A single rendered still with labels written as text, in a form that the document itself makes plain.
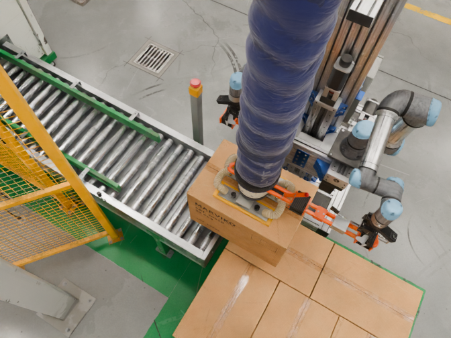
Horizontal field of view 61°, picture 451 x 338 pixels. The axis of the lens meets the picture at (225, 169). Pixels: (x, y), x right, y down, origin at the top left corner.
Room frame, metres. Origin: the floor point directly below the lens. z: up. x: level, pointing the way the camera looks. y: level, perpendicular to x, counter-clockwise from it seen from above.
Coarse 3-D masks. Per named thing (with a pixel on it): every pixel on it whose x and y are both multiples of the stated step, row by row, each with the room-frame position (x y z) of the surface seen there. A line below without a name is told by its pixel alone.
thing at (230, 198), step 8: (224, 184) 0.86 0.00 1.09; (216, 192) 0.81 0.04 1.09; (232, 192) 0.81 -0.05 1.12; (224, 200) 0.77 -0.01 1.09; (232, 200) 0.78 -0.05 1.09; (240, 208) 0.74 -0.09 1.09; (256, 208) 0.73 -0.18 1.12; (264, 208) 0.74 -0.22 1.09; (272, 208) 0.75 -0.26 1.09; (256, 216) 0.70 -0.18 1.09; (264, 224) 0.66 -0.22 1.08
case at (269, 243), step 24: (216, 168) 0.97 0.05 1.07; (192, 192) 0.81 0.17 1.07; (312, 192) 0.86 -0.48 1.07; (192, 216) 0.80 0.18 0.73; (216, 216) 0.72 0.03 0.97; (240, 216) 0.70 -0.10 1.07; (288, 216) 0.72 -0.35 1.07; (240, 240) 0.65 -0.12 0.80; (264, 240) 0.59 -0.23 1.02; (288, 240) 0.59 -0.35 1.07
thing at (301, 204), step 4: (296, 192) 0.78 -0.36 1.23; (308, 196) 0.77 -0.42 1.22; (292, 200) 0.74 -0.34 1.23; (296, 200) 0.75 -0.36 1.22; (300, 200) 0.75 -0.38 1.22; (304, 200) 0.75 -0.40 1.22; (308, 200) 0.75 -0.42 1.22; (292, 204) 0.73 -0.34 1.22; (296, 204) 0.73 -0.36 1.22; (300, 204) 0.73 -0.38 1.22; (304, 204) 0.73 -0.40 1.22; (308, 204) 0.73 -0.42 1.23; (292, 208) 0.71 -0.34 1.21; (296, 208) 0.70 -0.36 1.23; (300, 208) 0.71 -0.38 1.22; (304, 208) 0.71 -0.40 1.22; (296, 212) 0.70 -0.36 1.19; (300, 212) 0.69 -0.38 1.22; (304, 212) 0.69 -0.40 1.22
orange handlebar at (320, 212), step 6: (234, 162) 0.94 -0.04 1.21; (228, 168) 0.90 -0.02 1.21; (234, 174) 0.87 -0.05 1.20; (276, 186) 0.82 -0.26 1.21; (270, 192) 0.78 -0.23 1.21; (276, 192) 0.79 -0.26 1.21; (288, 192) 0.79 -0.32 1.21; (282, 198) 0.76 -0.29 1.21; (312, 204) 0.74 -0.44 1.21; (306, 210) 0.70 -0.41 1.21; (318, 210) 0.71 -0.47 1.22; (324, 210) 0.71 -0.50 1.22; (312, 216) 0.68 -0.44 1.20; (318, 216) 0.68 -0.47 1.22; (324, 216) 0.68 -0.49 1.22; (330, 216) 0.68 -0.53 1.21; (324, 222) 0.65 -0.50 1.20; (330, 222) 0.65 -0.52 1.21; (354, 228) 0.63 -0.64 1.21; (348, 234) 0.60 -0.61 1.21; (354, 234) 0.60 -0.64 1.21; (378, 240) 0.58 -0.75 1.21
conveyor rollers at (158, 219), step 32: (0, 96) 1.72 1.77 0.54; (32, 96) 1.76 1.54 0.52; (64, 96) 1.76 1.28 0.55; (64, 128) 1.47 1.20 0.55; (96, 128) 1.50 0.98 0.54; (128, 128) 1.53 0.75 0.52; (96, 160) 1.23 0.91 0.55; (128, 160) 1.25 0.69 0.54; (128, 192) 1.00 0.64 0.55; (160, 192) 1.02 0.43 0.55
